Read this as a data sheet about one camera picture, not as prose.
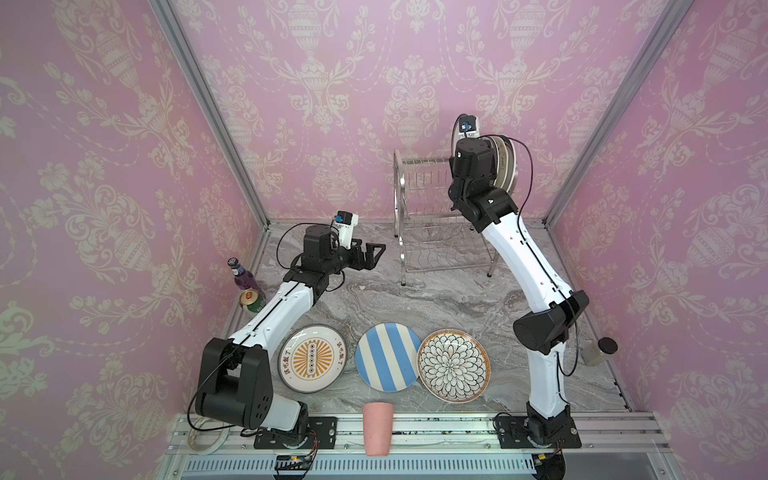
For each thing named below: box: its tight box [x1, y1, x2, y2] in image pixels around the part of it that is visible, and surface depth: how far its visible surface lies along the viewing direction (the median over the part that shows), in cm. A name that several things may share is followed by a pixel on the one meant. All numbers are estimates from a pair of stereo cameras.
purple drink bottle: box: [227, 257, 265, 297], surface depth 89 cm
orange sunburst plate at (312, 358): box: [277, 324, 348, 393], surface depth 87 cm
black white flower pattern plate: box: [417, 329, 491, 404], surface depth 85 cm
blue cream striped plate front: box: [355, 322, 421, 393], surface depth 89 cm
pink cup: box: [363, 402, 394, 457], surface depth 72 cm
